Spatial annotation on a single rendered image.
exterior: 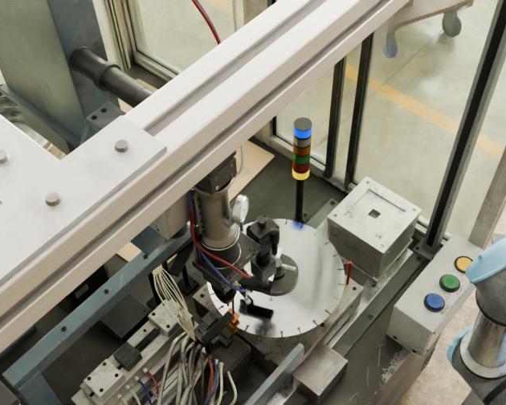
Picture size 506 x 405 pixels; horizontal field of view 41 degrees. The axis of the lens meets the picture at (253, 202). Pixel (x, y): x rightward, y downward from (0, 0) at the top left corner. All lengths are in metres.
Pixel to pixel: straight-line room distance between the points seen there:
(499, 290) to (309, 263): 0.58
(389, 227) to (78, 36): 0.95
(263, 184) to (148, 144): 1.65
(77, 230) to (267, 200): 1.65
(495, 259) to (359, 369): 0.65
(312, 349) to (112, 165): 1.31
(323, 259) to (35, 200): 1.31
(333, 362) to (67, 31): 0.97
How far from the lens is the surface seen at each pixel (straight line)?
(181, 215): 1.20
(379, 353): 1.77
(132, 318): 1.74
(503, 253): 1.20
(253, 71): 0.44
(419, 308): 1.67
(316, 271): 1.63
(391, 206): 1.83
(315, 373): 1.65
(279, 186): 2.04
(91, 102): 1.32
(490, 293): 1.21
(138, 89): 1.13
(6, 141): 0.42
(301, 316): 1.57
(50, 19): 1.19
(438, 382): 2.60
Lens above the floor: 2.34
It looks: 53 degrees down
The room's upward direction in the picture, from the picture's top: 3 degrees counter-clockwise
